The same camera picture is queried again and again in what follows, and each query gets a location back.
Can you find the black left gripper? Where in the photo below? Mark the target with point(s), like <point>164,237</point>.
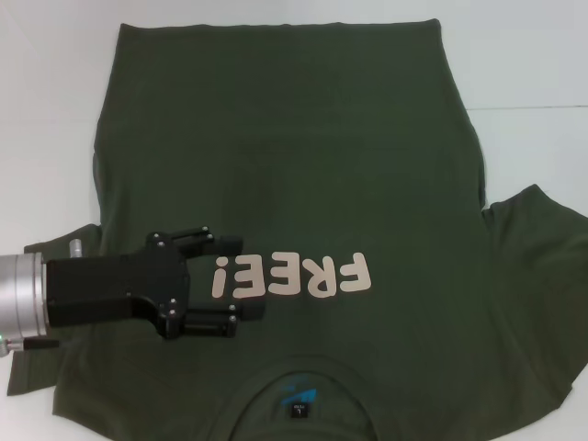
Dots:
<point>105,285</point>

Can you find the dark green FREE! t-shirt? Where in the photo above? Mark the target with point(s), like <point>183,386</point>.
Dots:
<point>285,161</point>

